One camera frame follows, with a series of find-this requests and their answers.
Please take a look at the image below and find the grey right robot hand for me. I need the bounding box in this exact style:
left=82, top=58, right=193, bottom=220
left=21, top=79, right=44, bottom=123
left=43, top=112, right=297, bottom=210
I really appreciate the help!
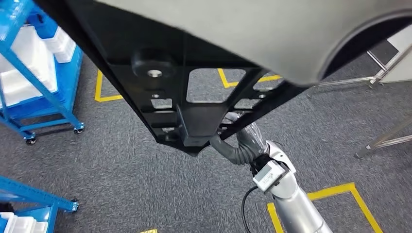
left=209, top=112, right=268, bottom=165

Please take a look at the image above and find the black plastic frame part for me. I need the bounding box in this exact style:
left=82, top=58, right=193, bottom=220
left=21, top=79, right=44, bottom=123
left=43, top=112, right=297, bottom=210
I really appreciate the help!
left=34, top=0, right=412, bottom=157

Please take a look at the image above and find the blue metal shelf rack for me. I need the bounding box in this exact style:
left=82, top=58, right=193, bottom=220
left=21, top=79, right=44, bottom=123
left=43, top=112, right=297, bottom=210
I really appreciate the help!
left=0, top=0, right=86, bottom=145
left=0, top=175, right=80, bottom=233

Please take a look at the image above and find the white panel block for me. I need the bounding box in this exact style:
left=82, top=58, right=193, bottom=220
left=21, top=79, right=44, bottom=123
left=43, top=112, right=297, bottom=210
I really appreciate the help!
left=378, top=24, right=412, bottom=85

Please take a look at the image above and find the small white foam tray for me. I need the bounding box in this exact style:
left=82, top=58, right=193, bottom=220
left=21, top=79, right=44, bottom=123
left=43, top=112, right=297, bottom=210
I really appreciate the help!
left=43, top=27, right=77, bottom=64

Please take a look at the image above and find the large white foam tray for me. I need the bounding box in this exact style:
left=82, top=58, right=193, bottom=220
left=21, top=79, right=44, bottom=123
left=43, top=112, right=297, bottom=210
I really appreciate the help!
left=0, top=25, right=59, bottom=108

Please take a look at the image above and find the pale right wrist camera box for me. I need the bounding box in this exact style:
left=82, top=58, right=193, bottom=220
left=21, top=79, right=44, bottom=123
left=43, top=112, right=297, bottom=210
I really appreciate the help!
left=252, top=160, right=287, bottom=194

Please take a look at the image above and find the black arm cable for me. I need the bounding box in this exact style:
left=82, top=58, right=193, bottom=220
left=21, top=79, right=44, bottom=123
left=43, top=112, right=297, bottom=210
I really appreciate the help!
left=241, top=185, right=260, bottom=233

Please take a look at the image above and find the steel frame table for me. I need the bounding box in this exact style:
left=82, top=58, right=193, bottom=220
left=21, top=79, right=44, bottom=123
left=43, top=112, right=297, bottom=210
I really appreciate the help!
left=306, top=32, right=412, bottom=159

